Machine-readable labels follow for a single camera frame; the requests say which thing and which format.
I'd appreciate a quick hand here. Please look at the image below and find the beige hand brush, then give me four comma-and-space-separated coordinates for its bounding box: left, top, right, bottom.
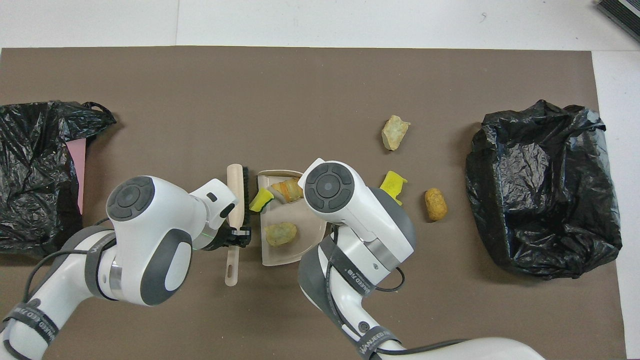
224, 164, 251, 287

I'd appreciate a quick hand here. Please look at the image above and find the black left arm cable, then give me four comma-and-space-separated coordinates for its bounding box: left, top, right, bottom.
22, 217, 118, 360

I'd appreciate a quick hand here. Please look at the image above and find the pale beige foam chunk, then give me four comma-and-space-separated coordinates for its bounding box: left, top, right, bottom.
381, 115, 411, 151

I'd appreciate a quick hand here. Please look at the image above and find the dark grey ribbed device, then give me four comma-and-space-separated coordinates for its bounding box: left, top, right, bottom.
596, 0, 640, 43

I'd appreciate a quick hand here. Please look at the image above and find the beige plastic dustpan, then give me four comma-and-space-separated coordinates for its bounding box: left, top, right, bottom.
256, 170, 331, 267

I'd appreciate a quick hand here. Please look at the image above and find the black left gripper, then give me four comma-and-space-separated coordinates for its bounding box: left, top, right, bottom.
202, 224, 252, 251

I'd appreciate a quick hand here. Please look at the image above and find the orange striped foam chunk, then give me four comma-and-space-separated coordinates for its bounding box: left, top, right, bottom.
270, 177, 305, 204

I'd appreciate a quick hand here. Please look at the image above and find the pink plastic bin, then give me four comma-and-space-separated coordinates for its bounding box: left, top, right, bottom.
66, 139, 87, 216

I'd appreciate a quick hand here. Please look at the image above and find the brown table mat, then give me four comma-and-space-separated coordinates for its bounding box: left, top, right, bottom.
0, 46, 628, 360

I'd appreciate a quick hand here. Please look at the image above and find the pale green foam chunk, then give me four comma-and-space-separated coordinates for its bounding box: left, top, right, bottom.
264, 221, 298, 248

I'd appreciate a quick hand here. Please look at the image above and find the yellow sponge piece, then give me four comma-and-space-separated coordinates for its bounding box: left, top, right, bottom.
249, 187, 275, 214
380, 170, 408, 206

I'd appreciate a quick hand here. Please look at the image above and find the brown potato-shaped foam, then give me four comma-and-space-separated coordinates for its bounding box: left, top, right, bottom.
425, 187, 448, 222

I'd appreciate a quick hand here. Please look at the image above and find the black plastic trash bag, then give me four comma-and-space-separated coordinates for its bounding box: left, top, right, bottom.
0, 100, 118, 259
465, 99, 623, 281

